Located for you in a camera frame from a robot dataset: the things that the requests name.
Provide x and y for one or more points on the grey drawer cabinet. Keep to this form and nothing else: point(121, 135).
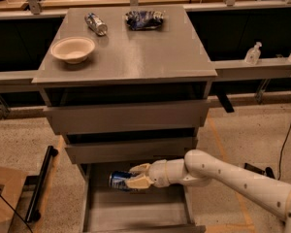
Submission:
point(163, 65)

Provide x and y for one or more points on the black bar right floor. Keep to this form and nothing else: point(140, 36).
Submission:
point(270, 173)

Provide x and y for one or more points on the grey top drawer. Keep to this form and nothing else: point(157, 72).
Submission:
point(127, 117)

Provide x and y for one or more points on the cardboard box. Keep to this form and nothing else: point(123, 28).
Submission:
point(11, 185)

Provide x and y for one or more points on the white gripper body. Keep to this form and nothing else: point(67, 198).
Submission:
point(157, 174)

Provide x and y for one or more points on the black bar left floor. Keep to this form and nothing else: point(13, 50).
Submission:
point(38, 181)

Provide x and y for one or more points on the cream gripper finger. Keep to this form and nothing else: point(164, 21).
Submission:
point(140, 169)
point(139, 182)

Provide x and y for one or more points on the grey middle drawer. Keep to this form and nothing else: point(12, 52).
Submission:
point(130, 150)

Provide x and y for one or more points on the blue chip bag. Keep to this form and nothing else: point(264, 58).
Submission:
point(144, 20)

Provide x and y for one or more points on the black bar floor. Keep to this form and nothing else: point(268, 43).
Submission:
point(270, 173)
point(38, 181)

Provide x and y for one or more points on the small black device floor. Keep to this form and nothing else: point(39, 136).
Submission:
point(254, 169)

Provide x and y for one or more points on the white paper bowl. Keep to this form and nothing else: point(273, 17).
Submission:
point(72, 50)

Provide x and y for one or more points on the clear sanitizer pump bottle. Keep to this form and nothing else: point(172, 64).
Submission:
point(252, 56)

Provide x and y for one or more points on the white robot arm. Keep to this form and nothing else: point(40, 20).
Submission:
point(198, 166)

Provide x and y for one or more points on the open grey bottom drawer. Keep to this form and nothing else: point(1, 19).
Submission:
point(155, 210)

